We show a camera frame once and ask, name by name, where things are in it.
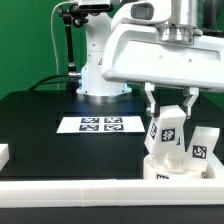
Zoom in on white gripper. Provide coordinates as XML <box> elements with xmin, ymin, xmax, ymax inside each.
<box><xmin>102</xmin><ymin>24</ymin><xmax>224</xmax><ymax>119</ymax></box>

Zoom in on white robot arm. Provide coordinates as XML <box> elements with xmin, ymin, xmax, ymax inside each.
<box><xmin>78</xmin><ymin>0</ymin><xmax>224</xmax><ymax>116</ymax></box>

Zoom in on white front fence bar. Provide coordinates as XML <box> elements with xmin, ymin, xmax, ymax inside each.
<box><xmin>0</xmin><ymin>179</ymin><xmax>224</xmax><ymax>208</ymax></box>

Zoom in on white left fence piece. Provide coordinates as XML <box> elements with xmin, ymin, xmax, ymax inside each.
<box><xmin>0</xmin><ymin>144</ymin><xmax>9</xmax><ymax>171</ymax></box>

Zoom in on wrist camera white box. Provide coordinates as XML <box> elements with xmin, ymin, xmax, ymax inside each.
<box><xmin>111</xmin><ymin>0</ymin><xmax>171</xmax><ymax>30</ymax></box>

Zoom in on white marker base plate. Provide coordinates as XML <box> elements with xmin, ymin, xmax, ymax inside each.
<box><xmin>57</xmin><ymin>116</ymin><xmax>145</xmax><ymax>134</ymax></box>

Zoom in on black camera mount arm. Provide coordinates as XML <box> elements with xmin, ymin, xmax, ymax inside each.
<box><xmin>58</xmin><ymin>4</ymin><xmax>88</xmax><ymax>92</ymax></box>

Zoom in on black cables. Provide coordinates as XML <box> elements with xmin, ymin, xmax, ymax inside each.
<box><xmin>27</xmin><ymin>73</ymin><xmax>72</xmax><ymax>92</ymax></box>

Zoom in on white cable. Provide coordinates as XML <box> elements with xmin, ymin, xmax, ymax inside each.
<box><xmin>50</xmin><ymin>0</ymin><xmax>78</xmax><ymax>91</ymax></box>

